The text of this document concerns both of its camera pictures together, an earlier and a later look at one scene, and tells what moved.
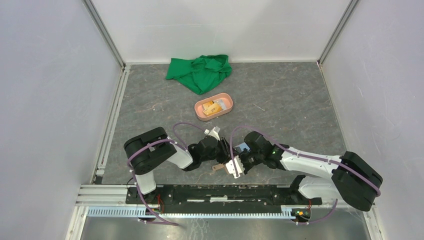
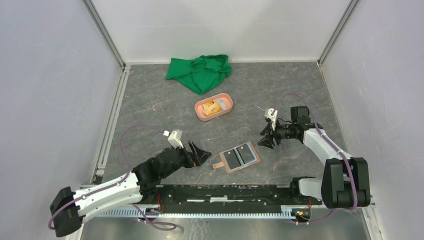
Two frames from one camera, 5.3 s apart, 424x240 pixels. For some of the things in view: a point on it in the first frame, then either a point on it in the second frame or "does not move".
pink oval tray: x=211 y=107 does not move
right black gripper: x=246 y=168 -> x=265 y=141
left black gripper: x=225 y=146 -> x=197 y=158
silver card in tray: x=221 y=102 does not move
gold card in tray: x=211 y=108 does not move
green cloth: x=201 y=74 does not move
